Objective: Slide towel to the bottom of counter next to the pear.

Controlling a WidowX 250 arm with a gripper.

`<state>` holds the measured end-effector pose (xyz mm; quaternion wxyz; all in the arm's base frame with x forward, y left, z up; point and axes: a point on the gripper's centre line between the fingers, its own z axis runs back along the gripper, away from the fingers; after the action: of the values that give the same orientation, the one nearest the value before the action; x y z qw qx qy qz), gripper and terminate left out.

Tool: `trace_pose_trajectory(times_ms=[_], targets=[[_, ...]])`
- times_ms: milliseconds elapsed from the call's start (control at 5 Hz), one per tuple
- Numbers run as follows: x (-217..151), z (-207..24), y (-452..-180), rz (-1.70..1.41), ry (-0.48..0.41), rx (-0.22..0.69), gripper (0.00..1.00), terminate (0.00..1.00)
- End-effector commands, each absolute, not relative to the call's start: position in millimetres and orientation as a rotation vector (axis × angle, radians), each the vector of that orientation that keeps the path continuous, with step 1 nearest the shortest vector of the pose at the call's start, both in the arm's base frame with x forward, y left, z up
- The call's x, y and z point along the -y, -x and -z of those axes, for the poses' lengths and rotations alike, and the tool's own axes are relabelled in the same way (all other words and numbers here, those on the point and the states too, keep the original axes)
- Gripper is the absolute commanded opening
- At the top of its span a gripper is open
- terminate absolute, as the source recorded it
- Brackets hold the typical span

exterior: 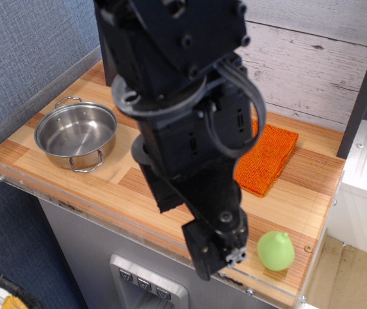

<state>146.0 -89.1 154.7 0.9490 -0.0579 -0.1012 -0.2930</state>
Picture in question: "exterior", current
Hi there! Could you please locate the yellow object bottom left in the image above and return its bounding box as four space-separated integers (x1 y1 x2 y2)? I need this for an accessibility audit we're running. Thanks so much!
1 295 28 309

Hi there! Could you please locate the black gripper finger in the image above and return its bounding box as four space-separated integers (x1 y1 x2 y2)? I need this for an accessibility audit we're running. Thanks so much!
182 221 231 281
139 163 187 213

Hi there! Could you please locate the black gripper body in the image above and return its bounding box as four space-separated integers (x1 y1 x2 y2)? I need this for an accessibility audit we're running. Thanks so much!
131 136 248 258

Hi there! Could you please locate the grey cabinet front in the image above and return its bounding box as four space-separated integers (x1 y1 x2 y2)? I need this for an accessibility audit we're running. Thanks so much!
37 196 278 309

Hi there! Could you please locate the clear acrylic counter guard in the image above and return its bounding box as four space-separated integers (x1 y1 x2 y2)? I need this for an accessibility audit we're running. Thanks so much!
0 48 344 308

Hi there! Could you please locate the white side appliance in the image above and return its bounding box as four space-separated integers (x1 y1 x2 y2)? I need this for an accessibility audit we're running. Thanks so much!
326 120 367 252

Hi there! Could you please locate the stainless steel pot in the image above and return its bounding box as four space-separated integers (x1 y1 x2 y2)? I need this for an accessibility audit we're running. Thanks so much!
34 97 118 173

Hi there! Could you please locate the dark grey left post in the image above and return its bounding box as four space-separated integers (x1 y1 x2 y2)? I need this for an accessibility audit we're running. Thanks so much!
94 1 118 86

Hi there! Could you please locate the black braided cable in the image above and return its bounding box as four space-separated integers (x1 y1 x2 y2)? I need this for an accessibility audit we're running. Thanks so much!
0 273 42 309

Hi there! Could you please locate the orange towel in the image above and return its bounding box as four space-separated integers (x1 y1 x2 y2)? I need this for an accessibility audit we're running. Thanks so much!
234 124 299 197

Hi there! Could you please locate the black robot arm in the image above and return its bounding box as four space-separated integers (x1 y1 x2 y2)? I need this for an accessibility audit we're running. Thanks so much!
94 1 266 280

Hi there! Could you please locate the silver button control panel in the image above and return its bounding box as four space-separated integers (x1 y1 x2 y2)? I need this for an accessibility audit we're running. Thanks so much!
109 254 189 308

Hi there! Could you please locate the green toy pear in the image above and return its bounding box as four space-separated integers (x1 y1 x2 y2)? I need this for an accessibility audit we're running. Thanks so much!
257 231 296 271

